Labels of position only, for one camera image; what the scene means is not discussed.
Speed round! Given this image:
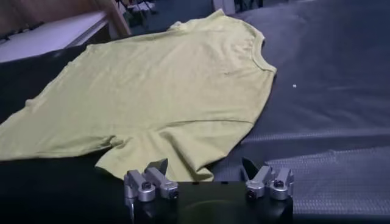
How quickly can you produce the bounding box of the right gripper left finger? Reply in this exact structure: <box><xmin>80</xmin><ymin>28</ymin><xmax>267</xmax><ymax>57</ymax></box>
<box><xmin>123</xmin><ymin>158</ymin><xmax>180</xmax><ymax>215</ymax></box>

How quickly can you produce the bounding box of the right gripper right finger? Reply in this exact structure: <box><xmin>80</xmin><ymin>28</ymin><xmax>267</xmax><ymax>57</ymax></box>
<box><xmin>241</xmin><ymin>157</ymin><xmax>295</xmax><ymax>201</ymax></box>

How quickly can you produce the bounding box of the yellow-green t-shirt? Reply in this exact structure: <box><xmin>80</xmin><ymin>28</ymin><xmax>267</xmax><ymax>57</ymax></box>
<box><xmin>0</xmin><ymin>8</ymin><xmax>278</xmax><ymax>183</ymax></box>

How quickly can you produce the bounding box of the black plastic table cover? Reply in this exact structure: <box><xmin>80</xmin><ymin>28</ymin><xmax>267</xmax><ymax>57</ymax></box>
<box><xmin>0</xmin><ymin>0</ymin><xmax>390</xmax><ymax>224</ymax></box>

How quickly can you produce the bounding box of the white rectangular table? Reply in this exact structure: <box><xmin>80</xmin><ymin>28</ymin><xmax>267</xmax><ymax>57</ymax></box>
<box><xmin>0</xmin><ymin>11</ymin><xmax>110</xmax><ymax>63</ymax></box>

